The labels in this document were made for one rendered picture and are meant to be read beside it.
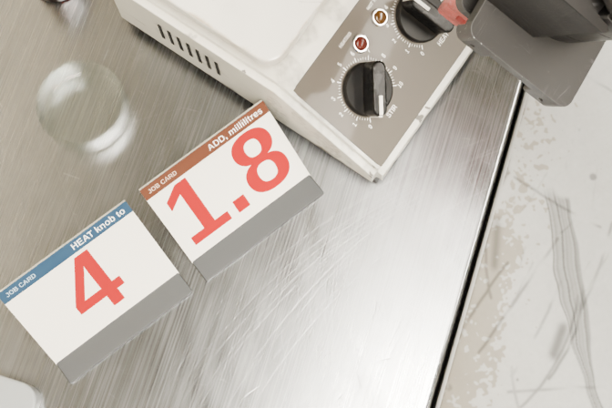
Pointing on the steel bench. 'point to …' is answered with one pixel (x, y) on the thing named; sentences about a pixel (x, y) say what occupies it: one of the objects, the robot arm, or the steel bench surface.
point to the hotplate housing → (169, 26)
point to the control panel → (388, 0)
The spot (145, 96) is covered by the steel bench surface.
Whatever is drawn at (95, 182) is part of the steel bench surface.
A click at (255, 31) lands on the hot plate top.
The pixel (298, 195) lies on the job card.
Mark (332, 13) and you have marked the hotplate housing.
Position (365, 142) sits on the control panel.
